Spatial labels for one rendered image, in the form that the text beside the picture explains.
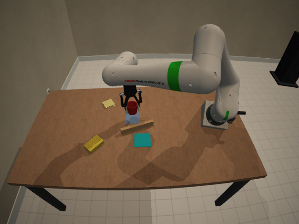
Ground yellow sponge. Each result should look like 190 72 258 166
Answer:
84 135 104 154

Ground red cup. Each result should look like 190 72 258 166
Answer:
127 101 137 115

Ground yellow flat pad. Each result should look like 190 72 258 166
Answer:
102 99 115 109

